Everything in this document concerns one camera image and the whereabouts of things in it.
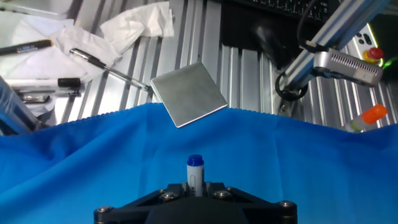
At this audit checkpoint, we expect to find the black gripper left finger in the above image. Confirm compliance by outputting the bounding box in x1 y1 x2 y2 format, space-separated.
93 181 194 224

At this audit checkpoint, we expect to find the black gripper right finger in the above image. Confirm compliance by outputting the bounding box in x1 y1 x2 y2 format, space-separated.
204 181 299 224

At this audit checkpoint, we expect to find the white pen with blue cap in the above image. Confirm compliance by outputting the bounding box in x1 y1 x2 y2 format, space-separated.
186 154 205 197

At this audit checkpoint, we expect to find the thin black pen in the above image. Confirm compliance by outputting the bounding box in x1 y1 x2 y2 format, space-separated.
13 89 81 98

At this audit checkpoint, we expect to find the silver black ballpoint pen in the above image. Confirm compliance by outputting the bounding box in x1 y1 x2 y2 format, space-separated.
68 47 152 92

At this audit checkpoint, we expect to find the blue mountain print cloth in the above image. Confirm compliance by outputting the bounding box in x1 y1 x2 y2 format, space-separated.
0 101 398 224

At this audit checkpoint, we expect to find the square metal plate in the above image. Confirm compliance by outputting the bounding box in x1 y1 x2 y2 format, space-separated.
150 61 229 129

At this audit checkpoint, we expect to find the orange capped tube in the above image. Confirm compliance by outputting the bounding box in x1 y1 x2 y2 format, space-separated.
344 103 389 134

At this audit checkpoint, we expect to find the white marker black cap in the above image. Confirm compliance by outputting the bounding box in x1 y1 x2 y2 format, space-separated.
4 77 83 90

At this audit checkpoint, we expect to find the black computer mouse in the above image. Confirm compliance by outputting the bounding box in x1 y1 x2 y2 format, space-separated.
251 19 298 70

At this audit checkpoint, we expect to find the crumpled white tissue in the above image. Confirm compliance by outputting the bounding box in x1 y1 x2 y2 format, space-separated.
49 24 123 82
99 1 175 54

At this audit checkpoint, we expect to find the white paper sheet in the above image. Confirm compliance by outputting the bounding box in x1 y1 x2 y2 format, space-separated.
0 11 91 118

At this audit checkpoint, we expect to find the white pendant red stop button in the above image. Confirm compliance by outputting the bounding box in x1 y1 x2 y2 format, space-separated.
346 24 386 68

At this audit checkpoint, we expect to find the black marker blue label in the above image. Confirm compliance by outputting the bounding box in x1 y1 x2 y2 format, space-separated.
0 39 55 57

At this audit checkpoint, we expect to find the black keyboard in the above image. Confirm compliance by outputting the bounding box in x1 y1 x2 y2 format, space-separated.
222 0 343 24

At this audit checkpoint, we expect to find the black looped cable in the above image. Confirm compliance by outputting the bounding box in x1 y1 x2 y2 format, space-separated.
274 70 309 102

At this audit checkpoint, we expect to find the aluminium frame bar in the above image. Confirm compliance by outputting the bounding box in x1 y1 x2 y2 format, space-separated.
0 76 48 136

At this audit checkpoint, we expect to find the small grey camera orange button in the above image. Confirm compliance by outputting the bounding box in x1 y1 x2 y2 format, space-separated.
312 48 384 88

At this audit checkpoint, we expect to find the black plugged camera cable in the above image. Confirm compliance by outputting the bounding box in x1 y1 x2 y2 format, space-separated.
296 0 327 53

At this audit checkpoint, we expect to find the aluminium camera mount bar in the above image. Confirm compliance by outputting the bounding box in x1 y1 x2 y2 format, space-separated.
278 0 393 94

